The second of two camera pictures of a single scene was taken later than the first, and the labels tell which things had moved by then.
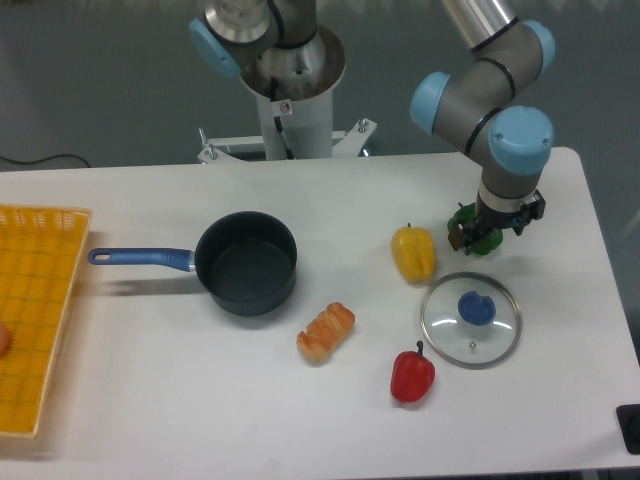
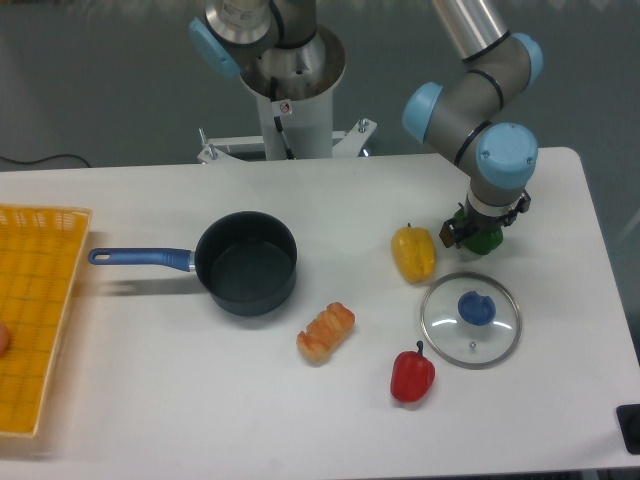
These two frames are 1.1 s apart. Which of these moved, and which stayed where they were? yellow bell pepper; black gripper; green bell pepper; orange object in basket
Moved: black gripper
Stayed: orange object in basket; yellow bell pepper; green bell pepper
